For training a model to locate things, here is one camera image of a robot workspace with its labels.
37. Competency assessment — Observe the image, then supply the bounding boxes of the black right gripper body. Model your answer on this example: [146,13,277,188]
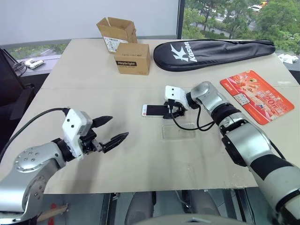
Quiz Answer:
[168,100,188,118]

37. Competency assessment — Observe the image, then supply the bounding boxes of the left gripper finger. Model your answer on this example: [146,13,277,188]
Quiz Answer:
[100,132,130,154]
[91,115,113,129]

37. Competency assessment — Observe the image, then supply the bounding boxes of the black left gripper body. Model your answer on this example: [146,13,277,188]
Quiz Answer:
[79,129,104,156]

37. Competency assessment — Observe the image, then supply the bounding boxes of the white smartphone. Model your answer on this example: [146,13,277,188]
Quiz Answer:
[141,104,170,118]

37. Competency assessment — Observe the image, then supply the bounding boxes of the clear plastic phone case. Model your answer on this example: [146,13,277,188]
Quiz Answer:
[161,122,196,140]

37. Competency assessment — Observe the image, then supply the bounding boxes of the Heybright cardboard box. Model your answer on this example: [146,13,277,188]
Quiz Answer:
[114,43,151,76]

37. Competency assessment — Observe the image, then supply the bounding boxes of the black Kason racket bag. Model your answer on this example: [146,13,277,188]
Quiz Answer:
[153,39,276,72]

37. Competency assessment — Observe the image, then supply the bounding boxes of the wooden stick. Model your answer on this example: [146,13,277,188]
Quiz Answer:
[37,203,69,222]

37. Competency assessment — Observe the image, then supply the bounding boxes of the white power strip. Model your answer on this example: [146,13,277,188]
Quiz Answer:
[25,59,45,70]

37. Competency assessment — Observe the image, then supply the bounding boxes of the open cardboard box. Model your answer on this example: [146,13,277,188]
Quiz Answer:
[96,16,138,55]

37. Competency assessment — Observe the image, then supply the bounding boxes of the black monitor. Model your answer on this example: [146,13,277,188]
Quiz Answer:
[0,47,36,120]

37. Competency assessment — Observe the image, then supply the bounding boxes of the grey robot torso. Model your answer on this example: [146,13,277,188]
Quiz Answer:
[133,211,238,225]

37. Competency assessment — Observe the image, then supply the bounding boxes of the white papers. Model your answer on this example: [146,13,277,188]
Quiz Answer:
[277,53,300,64]

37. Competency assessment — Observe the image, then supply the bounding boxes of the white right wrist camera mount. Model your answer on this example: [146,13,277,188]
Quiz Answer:
[164,85,188,111]

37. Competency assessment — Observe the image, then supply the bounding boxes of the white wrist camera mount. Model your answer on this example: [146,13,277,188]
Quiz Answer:
[164,85,188,111]
[61,108,93,161]

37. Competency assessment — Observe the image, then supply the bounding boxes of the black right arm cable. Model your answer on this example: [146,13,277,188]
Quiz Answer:
[170,103,215,132]

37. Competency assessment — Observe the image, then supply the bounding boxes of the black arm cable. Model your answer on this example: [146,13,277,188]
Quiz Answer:
[170,103,215,132]
[0,107,71,160]

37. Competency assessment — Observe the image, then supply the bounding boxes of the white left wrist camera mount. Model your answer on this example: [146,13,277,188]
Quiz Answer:
[61,108,93,161]

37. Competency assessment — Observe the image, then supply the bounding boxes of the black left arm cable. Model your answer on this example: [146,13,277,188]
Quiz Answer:
[0,107,71,160]

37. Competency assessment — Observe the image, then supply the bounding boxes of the dark window frame post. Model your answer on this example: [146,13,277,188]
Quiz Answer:
[175,0,186,40]

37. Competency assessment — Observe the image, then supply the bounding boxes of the thin white cable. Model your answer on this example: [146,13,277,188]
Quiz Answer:
[175,189,191,209]

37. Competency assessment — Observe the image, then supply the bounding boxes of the thin black cable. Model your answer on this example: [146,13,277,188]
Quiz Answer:
[12,60,28,77]

